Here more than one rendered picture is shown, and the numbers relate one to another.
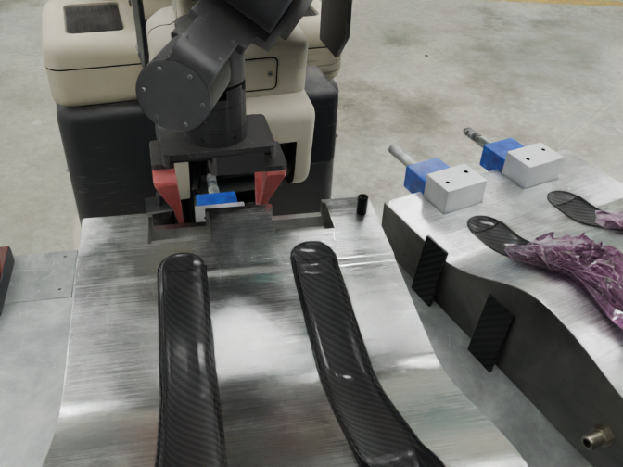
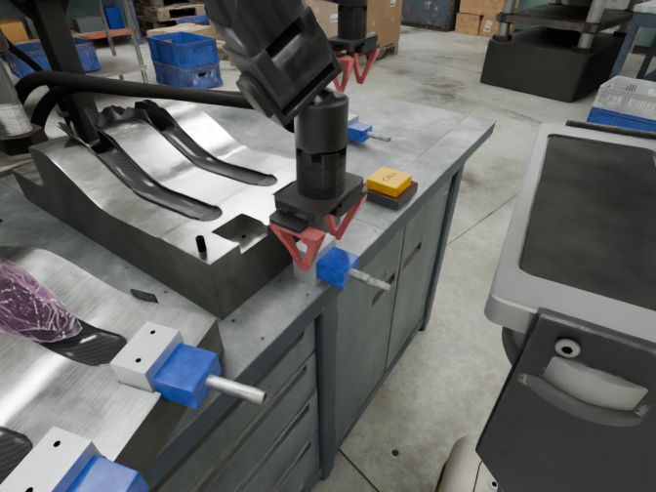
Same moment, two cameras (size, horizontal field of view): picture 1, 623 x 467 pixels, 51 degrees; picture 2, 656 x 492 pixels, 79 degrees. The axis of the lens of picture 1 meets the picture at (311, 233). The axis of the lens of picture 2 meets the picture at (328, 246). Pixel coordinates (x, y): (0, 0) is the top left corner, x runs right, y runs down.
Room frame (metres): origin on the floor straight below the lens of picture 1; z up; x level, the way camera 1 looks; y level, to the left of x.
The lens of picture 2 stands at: (0.84, -0.18, 1.17)
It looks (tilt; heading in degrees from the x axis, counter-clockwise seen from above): 37 degrees down; 138
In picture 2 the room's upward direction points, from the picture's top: straight up
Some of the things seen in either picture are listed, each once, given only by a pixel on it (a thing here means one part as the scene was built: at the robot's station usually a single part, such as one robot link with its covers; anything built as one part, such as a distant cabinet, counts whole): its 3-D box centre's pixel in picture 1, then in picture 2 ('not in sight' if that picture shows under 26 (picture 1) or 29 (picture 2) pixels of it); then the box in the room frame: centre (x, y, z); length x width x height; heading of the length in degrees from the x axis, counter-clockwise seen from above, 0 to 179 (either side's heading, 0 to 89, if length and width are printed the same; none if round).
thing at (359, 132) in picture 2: not in sight; (363, 133); (0.26, 0.46, 0.83); 0.13 x 0.05 x 0.05; 13
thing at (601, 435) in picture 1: (596, 438); not in sight; (0.29, -0.21, 0.84); 0.02 x 0.01 x 0.02; 120
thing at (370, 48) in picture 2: not in sight; (357, 61); (0.22, 0.47, 0.96); 0.07 x 0.07 x 0.09; 13
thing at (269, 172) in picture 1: (244, 178); (308, 234); (0.54, 0.07, 0.89); 0.07 x 0.07 x 0.09; 16
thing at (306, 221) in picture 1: (299, 231); (241, 239); (0.47, 0.01, 0.87); 0.05 x 0.05 x 0.04; 13
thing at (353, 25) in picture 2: not in sight; (351, 25); (0.22, 0.45, 1.04); 0.10 x 0.07 x 0.07; 103
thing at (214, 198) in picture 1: (217, 208); (344, 269); (0.56, 0.10, 0.83); 0.13 x 0.05 x 0.05; 15
